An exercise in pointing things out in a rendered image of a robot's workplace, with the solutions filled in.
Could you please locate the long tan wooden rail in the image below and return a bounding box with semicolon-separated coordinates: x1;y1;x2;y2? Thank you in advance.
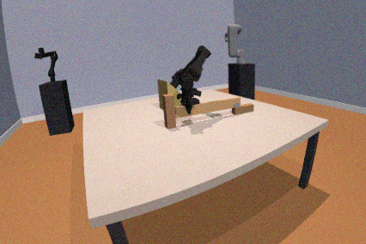
175;97;241;118

